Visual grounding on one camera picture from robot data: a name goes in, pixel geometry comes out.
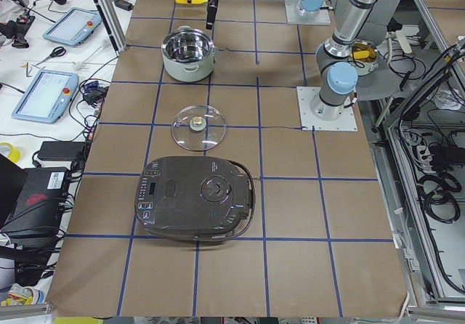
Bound glass pot lid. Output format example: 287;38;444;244
171;105;226;152

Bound white cooking pot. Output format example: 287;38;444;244
161;25;217;83

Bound blue teach pendant upper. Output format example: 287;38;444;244
42;7;102;46

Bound blue teach pendant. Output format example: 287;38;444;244
12;69;79;123
42;7;102;46

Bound black scissors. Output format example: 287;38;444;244
36;46;67;65

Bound metal bowl with yellow item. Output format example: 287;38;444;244
348;40;379;76

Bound blue teach pendant lower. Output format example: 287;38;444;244
12;69;79;123

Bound dark brown rice cooker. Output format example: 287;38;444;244
134;156;255;242

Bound white power strip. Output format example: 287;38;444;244
395;31;413;54

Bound black power adapter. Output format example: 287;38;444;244
37;141;85;161

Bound yellow tape roll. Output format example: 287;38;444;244
0;142;21;163

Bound black laptop computer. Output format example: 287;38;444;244
1;156;70;238

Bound aluminium frame post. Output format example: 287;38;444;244
93;0;127;52

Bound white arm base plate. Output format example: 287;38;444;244
284;0;331;25
296;86;357;131

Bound black camera device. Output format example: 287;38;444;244
1;15;36;49

